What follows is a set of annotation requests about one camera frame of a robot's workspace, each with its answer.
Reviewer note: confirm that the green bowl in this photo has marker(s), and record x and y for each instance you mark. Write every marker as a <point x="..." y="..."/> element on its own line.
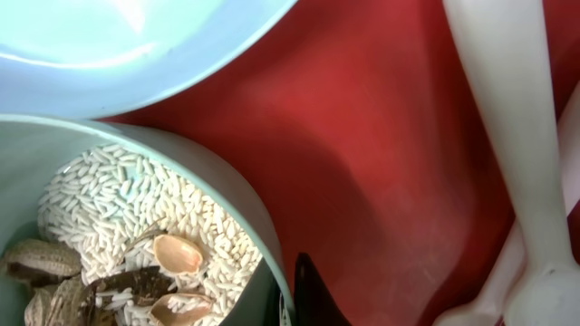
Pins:
<point x="34" y="147"/>

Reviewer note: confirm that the light blue plate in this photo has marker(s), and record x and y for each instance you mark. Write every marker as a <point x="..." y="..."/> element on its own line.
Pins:
<point x="88" y="59"/>

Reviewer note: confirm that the white plastic spoon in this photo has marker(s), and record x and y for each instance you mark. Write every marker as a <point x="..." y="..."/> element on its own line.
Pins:
<point x="503" y="49"/>

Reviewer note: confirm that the rice and nutshell leftovers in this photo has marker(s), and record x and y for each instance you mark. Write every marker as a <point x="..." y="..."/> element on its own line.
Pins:
<point x="125" y="240"/>

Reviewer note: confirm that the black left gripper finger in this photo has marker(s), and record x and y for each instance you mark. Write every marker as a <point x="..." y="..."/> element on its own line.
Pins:
<point x="314" y="304"/>

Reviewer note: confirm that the red serving tray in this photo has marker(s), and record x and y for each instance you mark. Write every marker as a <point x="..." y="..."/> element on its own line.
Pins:
<point x="355" y="124"/>

